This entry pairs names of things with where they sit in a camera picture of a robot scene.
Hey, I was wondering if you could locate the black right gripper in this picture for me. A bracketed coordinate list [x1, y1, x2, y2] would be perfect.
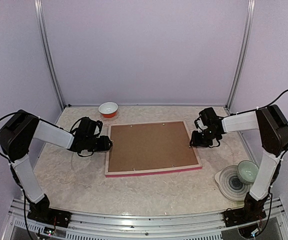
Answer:
[190, 127, 219, 148]

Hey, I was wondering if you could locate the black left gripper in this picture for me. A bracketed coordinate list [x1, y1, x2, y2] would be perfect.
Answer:
[85, 135, 111, 152]

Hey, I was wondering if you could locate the pink wooden picture frame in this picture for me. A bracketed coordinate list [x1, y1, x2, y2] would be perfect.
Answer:
[104, 119, 204, 178]

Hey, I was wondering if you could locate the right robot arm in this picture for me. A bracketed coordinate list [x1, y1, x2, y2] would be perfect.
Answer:
[189, 104, 288, 222]

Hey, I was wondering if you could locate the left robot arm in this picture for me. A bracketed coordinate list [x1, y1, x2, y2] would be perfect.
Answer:
[0, 109, 113, 223]

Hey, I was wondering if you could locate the orange white bowl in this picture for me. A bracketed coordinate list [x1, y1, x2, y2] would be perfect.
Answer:
[98, 102, 119, 118]

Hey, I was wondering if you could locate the green ceramic bowl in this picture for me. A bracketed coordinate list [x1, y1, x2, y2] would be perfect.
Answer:
[237, 160, 259, 185]

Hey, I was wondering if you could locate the white swirl plate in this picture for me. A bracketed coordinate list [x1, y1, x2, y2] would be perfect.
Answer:
[214, 165, 252, 202]

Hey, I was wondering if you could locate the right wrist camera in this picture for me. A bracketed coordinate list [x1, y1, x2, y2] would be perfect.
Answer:
[194, 117, 202, 131]

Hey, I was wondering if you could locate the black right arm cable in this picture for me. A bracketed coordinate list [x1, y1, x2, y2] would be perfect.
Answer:
[193, 88, 288, 226]

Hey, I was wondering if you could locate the aluminium front rail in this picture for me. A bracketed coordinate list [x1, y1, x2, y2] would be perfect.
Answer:
[7, 197, 288, 240]

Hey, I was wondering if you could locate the right aluminium corner post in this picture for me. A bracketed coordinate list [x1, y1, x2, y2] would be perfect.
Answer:
[225, 0, 256, 111]

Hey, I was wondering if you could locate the aluminium corner post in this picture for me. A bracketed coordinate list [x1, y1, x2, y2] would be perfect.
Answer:
[34, 0, 66, 111]
[225, 0, 256, 111]

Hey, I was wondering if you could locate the left aluminium corner post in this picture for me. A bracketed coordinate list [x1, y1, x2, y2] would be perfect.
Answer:
[34, 0, 66, 111]

